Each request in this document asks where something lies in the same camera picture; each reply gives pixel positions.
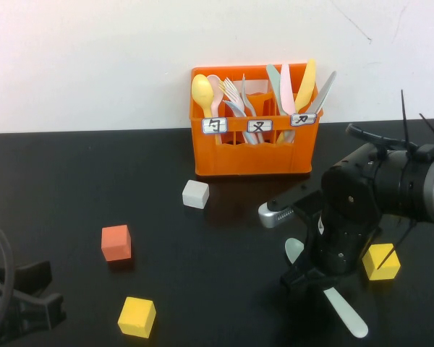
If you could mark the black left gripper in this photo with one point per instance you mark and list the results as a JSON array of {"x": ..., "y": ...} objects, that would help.
[{"x": 20, "y": 311}]

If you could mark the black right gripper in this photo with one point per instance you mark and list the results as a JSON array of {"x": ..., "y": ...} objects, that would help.
[{"x": 341, "y": 246}]

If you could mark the light green plastic spoon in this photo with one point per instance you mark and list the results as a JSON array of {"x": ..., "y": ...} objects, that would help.
[{"x": 347, "y": 314}]

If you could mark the yellow foam cube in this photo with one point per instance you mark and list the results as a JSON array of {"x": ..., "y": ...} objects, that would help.
[
  {"x": 135, "y": 318},
  {"x": 374, "y": 269}
]

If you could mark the grey plastic knife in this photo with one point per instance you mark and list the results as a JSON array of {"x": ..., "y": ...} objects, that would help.
[{"x": 323, "y": 90}]

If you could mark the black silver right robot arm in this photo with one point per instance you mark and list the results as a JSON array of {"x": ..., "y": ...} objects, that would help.
[{"x": 412, "y": 180}]

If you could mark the orange plastic cutlery crate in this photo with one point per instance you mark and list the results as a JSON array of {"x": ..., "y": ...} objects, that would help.
[{"x": 253, "y": 159}]

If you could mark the orange foam cube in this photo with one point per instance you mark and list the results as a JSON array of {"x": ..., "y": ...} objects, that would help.
[{"x": 116, "y": 244}]

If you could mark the white foam cube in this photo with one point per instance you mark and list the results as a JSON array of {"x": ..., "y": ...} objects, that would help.
[{"x": 195, "y": 195}]

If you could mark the paper label knife character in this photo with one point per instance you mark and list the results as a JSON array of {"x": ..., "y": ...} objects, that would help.
[{"x": 303, "y": 119}]

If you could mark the paper label fork character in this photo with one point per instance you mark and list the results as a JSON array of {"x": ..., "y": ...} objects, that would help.
[{"x": 259, "y": 126}]

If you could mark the white plastic knife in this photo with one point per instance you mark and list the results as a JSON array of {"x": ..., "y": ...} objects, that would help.
[{"x": 314, "y": 106}]

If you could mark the paper label spoon character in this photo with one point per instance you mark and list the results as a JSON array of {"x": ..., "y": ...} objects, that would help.
[{"x": 214, "y": 126}]

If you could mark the light blue plastic fork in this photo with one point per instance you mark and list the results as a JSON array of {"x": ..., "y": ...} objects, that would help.
[{"x": 235, "y": 108}]

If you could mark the pale pink plastic knife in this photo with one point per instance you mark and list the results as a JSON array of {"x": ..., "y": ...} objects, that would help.
[{"x": 285, "y": 94}]

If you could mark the grey plastic fork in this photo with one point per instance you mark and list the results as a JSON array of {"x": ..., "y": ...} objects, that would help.
[{"x": 246, "y": 101}]

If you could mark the yellow plastic knife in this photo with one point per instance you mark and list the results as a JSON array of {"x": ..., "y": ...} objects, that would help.
[{"x": 305, "y": 86}]

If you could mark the white plastic fork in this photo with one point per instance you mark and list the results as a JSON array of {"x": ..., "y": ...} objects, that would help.
[{"x": 236, "y": 97}]

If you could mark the light green plastic knife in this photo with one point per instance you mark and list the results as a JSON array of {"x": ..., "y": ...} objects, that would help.
[{"x": 272, "y": 76}]

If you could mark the yellow plastic fork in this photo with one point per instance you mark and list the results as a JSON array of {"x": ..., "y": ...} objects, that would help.
[{"x": 225, "y": 88}]

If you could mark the pink plastic spoon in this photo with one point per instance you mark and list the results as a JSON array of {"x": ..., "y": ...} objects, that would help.
[{"x": 217, "y": 90}]

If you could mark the yellow plastic spoon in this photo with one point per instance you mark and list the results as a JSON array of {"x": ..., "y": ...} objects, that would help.
[{"x": 202, "y": 92}]

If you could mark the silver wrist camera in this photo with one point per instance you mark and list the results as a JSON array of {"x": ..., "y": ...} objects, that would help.
[{"x": 271, "y": 217}]

